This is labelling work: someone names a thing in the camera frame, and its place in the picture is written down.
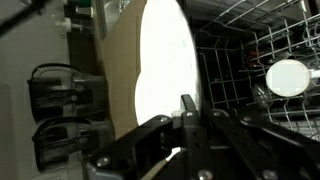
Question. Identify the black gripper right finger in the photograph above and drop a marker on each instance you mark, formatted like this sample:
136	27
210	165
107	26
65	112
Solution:
266	153

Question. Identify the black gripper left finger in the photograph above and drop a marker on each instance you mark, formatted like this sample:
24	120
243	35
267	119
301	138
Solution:
193	143

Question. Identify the white ceramic plate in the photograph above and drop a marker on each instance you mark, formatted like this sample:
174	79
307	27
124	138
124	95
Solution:
143	103
170	50

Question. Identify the white mug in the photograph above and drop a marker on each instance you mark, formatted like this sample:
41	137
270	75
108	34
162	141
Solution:
286	78

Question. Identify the steel kitchen sink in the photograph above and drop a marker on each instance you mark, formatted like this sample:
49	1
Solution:
113	16

